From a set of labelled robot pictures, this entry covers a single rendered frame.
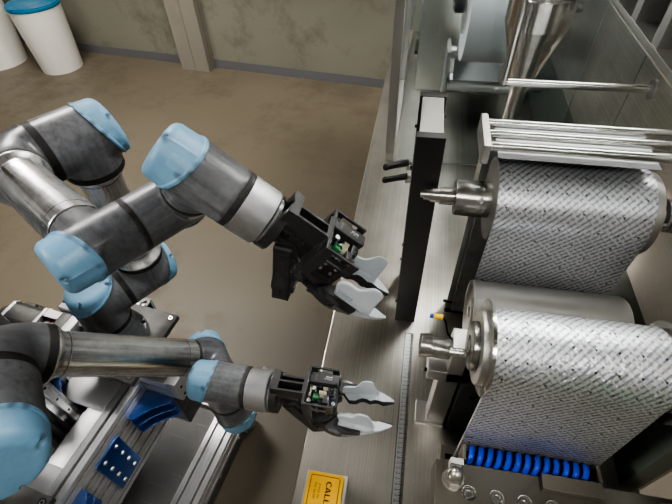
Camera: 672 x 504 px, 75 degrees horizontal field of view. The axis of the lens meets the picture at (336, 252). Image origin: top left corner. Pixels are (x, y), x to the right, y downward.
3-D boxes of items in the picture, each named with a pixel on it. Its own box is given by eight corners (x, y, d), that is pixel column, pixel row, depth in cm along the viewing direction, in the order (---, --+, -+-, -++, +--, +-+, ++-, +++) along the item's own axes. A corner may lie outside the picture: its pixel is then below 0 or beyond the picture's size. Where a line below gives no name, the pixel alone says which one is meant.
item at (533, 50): (459, 197, 145) (501, 10, 104) (503, 201, 143) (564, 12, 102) (460, 226, 136) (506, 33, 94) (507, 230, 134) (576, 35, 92)
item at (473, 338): (475, 349, 62) (465, 379, 67) (490, 351, 62) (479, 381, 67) (472, 310, 68) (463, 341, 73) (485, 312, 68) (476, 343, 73)
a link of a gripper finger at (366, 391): (396, 391, 74) (341, 391, 74) (393, 406, 78) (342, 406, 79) (394, 374, 76) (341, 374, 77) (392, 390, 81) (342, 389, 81)
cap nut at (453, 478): (441, 466, 76) (445, 457, 73) (463, 470, 76) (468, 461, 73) (441, 489, 74) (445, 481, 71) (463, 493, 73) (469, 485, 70)
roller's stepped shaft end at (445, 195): (420, 195, 82) (422, 181, 80) (453, 198, 81) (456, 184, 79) (419, 206, 80) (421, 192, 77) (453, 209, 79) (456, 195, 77)
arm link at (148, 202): (113, 208, 61) (119, 186, 51) (182, 171, 66) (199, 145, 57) (148, 255, 62) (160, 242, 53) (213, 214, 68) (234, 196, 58)
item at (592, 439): (460, 440, 80) (481, 395, 67) (598, 463, 77) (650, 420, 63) (460, 443, 80) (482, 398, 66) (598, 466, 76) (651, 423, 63)
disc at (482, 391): (471, 335, 78) (490, 279, 67) (474, 335, 78) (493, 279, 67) (475, 414, 67) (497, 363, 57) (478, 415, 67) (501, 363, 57)
